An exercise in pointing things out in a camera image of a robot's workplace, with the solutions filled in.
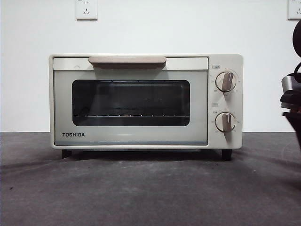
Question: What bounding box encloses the pale grey right camera box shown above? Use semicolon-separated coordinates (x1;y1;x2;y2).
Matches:
281;74;295;92

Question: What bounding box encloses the cream white toaster oven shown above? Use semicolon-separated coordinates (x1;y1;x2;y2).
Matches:
48;53;244;161

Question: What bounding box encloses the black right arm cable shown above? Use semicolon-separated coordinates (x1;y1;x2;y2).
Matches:
287;61;301;74

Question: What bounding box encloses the white wall socket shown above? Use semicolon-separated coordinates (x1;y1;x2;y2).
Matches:
287;0;301;20
75;0;98;20

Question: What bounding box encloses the temperature knob cream and taupe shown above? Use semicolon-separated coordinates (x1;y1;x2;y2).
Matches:
215;71;237;93

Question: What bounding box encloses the metal wire oven rack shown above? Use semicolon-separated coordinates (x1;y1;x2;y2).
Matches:
73;107;190;119

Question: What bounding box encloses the timer knob cream and taupe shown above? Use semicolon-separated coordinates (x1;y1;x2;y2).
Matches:
215;112;237;133

